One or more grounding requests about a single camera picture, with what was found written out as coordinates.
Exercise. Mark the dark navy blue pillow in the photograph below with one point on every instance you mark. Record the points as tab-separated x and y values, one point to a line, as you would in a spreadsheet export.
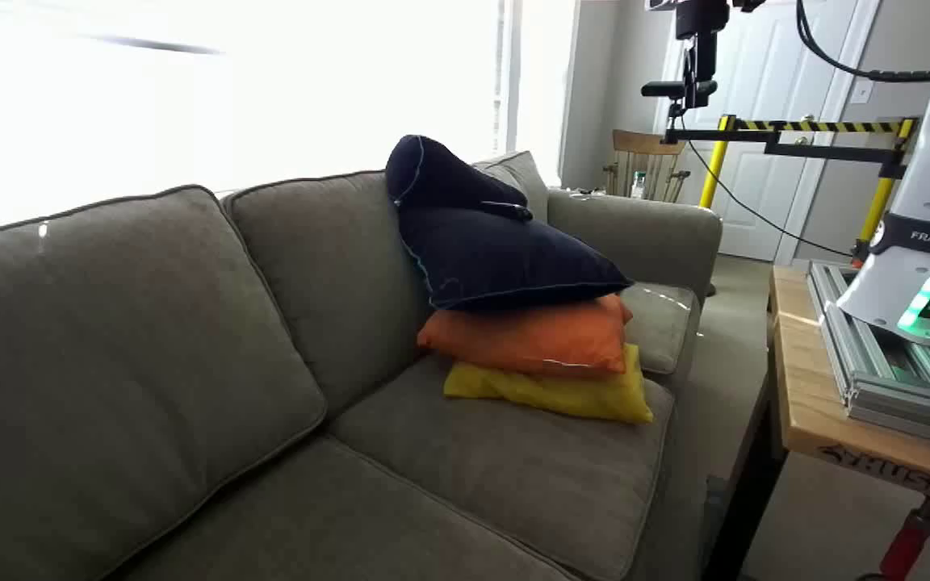
475	240

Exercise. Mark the orange pillow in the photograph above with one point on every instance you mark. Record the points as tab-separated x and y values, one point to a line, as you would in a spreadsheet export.
574	340

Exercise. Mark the yellow pillow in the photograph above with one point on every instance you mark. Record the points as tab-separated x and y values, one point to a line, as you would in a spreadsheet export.
618	398

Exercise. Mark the wooden chair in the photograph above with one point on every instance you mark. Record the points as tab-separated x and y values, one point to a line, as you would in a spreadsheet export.
643	167

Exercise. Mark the grey fabric sofa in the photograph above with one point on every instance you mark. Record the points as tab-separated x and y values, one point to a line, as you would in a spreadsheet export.
250	387

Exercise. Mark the white panel door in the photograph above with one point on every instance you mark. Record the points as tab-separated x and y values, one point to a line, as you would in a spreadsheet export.
762	71

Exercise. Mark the wooden workbench table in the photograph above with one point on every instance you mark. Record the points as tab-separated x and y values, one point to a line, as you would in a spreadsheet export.
798	411

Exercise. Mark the yellow black striped stand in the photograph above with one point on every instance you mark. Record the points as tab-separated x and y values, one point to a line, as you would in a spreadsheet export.
794	140

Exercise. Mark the red clamp under table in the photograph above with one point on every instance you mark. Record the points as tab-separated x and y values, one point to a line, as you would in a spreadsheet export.
906	547

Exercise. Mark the black camera on stand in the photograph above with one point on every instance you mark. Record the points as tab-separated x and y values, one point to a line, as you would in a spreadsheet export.
695	26

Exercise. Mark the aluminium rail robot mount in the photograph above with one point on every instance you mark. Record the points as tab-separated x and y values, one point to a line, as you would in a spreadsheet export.
880	376

